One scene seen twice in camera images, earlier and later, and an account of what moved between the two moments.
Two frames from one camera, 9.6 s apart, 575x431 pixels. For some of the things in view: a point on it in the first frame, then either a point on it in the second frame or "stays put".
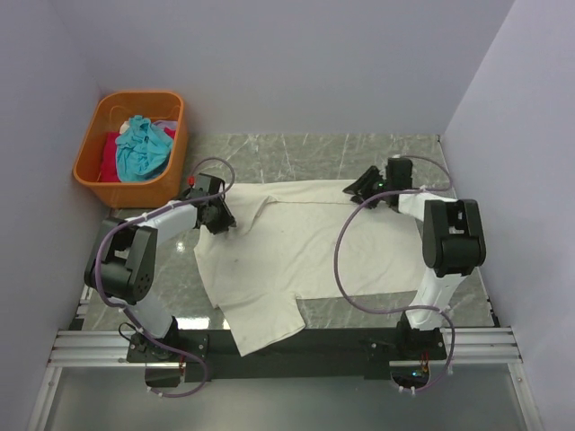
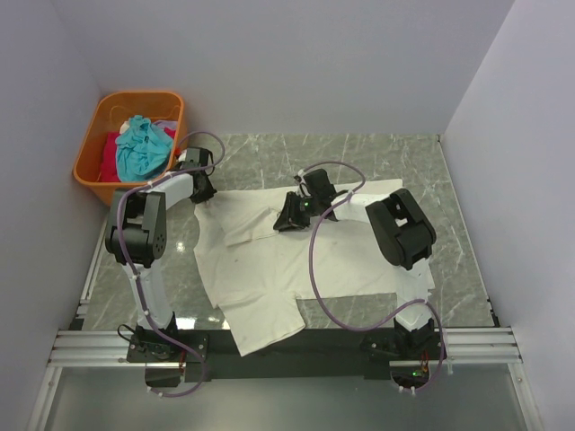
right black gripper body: [370, 187] -> [296, 210]
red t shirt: [109, 167] stays put
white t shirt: [298, 239] stays put
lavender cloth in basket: [172, 125] stays put
